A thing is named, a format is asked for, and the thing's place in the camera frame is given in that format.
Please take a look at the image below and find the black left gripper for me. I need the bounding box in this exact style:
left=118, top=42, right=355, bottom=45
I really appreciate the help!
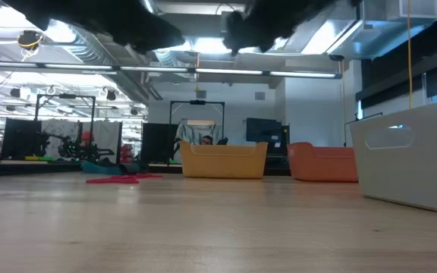
left=2, top=0, right=186, bottom=54

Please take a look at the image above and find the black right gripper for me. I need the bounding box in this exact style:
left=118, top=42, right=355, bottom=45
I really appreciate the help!
left=224, top=0, right=360, bottom=55

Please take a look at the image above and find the blue rubber band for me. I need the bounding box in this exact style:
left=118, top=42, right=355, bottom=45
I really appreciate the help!
left=80, top=160, right=125, bottom=177

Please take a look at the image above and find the long ceiling light strip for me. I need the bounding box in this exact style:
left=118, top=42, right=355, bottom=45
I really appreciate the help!
left=0, top=60, right=343, bottom=80

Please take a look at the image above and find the black computer monitor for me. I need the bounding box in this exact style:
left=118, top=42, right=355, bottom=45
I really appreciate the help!
left=245, top=117, right=284, bottom=146
left=1, top=118, right=42, bottom=160
left=140, top=122, right=180, bottom=165

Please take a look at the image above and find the silver cover sheet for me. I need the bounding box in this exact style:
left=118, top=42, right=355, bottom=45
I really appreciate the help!
left=175, top=119, right=222, bottom=147

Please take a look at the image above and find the black ceiling device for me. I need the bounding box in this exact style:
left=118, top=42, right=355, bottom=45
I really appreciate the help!
left=16, top=30, right=45, bottom=62

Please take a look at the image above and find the yellow plastic basket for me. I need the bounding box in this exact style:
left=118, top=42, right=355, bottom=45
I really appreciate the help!
left=179, top=140, right=269, bottom=180

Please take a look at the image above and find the orange plastic basket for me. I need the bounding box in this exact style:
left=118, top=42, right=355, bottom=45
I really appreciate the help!
left=287, top=142, right=360, bottom=184

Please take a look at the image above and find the white plastic basket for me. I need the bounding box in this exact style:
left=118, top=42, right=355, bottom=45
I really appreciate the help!
left=349, top=99, right=437, bottom=216

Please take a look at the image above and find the black gantry frame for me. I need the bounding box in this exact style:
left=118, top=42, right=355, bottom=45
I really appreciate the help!
left=33, top=93, right=97, bottom=151
left=169, top=99, right=226, bottom=146

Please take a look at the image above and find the upper pile of cables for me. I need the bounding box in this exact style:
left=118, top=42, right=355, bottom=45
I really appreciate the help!
left=85, top=176, right=140, bottom=186

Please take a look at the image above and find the black aluminium table frame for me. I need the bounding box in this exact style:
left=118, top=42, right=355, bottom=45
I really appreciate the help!
left=0, top=158, right=184, bottom=177

